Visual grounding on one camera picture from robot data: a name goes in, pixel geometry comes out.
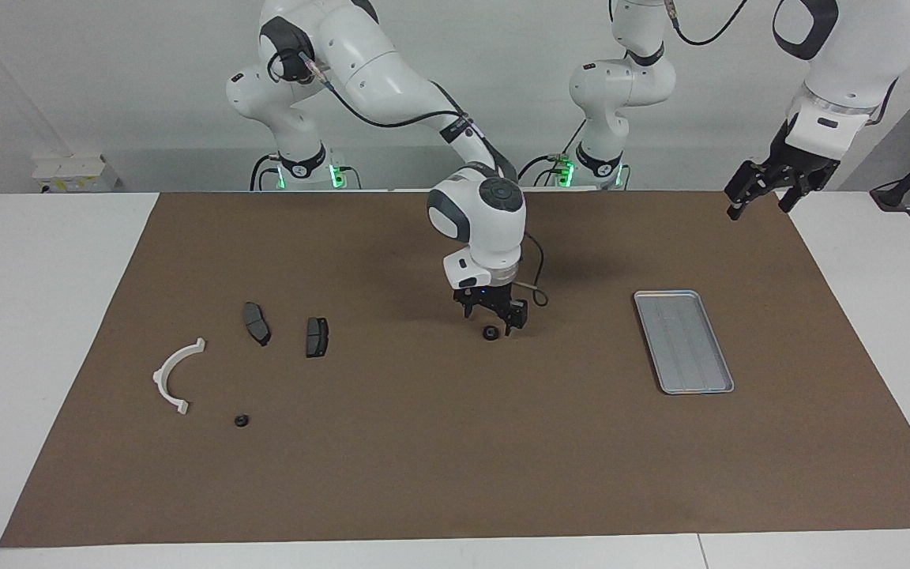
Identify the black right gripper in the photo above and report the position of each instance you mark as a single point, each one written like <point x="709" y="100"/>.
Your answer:
<point x="490" y="296"/>

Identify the large black bearing gear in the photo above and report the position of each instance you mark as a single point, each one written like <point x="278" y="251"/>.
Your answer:
<point x="490" y="333"/>

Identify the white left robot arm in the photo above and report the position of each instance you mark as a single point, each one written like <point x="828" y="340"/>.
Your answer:
<point x="842" y="71"/>

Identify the silver metal tray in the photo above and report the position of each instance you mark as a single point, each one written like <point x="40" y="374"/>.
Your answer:
<point x="688" y="348"/>

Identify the angled grey brake pad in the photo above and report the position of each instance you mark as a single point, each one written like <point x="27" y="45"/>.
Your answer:
<point x="257" y="324"/>

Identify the white wall power box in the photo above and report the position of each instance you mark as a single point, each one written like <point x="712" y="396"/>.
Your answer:
<point x="76" y="170"/>

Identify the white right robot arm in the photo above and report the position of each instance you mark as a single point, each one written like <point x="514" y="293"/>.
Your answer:
<point x="486" y="237"/>

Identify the white curved plastic bracket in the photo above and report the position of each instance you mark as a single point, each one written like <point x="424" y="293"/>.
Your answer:
<point x="159" y="379"/>

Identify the brown table mat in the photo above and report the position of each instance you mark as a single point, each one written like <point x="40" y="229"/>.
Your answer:
<point x="455" y="458"/>

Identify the rectangular grey brake pad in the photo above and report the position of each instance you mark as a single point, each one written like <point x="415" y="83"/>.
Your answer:
<point x="317" y="338"/>

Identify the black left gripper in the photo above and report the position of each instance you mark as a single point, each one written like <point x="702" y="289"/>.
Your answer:
<point x="806" y="162"/>

